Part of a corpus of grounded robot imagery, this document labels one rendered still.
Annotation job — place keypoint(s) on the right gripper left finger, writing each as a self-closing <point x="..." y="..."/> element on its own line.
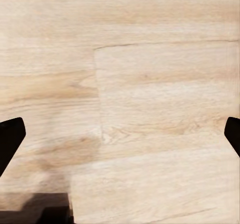
<point x="12" y="134"/>

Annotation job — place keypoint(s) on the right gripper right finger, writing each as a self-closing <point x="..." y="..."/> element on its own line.
<point x="232" y="133"/>

